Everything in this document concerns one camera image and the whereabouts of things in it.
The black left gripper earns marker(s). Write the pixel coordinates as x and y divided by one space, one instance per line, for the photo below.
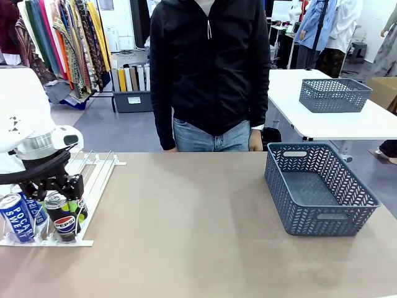
51 183

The blue Pocari Sweat can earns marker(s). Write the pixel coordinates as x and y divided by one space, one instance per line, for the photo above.
38 214
15 217

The grey plastic basket with label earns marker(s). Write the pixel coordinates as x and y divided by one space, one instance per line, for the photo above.
313 186

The person's right forearm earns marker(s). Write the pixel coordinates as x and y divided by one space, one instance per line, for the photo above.
164 133

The person's left forearm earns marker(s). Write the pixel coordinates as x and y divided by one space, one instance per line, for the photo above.
259 111

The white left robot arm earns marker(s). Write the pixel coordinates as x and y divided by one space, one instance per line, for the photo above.
18 102

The person's left hand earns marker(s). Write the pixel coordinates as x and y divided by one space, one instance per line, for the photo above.
256 141

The folded grey cloth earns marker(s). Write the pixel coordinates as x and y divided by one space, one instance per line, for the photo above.
59 91

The orange hanging fabric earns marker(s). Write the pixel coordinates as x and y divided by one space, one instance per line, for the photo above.
66 74

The grey storage bin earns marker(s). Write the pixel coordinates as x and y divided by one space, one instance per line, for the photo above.
133 101

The white roll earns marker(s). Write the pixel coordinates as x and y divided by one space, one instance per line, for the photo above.
141 77
115 80

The yellow roll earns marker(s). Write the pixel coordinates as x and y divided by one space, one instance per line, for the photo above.
122 80

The brown roll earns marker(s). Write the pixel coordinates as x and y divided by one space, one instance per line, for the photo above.
133 79

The multicolour patterned hanging fabric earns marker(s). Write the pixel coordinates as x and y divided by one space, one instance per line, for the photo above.
66 52

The dark patterned hanging fabric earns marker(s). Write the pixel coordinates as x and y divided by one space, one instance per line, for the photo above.
88 46

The green hanging fabric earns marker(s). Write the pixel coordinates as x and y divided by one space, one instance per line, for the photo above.
35 31

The white air purifier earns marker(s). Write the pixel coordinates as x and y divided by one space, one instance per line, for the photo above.
111 38

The yellow hanging fabric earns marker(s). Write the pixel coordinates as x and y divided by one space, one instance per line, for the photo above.
99 34

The mannequin in dark red dress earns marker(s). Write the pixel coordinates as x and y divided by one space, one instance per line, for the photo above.
7 28

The cream hanging fabric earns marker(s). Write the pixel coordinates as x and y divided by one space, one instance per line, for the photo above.
26 21

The person in black hoodie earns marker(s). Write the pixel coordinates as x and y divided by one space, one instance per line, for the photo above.
211 77

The white wristwatch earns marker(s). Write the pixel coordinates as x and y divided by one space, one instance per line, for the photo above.
257 127

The black bag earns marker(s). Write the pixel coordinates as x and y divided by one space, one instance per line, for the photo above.
272 138

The white side table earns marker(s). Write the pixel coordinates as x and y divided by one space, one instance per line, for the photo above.
285 90

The mannequin in blue shirt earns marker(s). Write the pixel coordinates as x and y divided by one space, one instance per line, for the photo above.
313 28

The black stand pole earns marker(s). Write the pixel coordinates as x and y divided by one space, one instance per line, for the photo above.
319 28

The mannequin in white coat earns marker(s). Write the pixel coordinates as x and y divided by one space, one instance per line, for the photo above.
345 28

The black stool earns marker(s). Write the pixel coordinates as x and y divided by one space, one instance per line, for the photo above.
359 51

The bystander's foot with shoe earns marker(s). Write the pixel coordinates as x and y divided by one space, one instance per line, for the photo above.
389 149

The cardboard box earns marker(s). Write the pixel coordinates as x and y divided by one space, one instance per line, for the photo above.
384 90

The mannequin in grey dress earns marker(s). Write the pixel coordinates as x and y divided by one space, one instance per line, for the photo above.
386 49

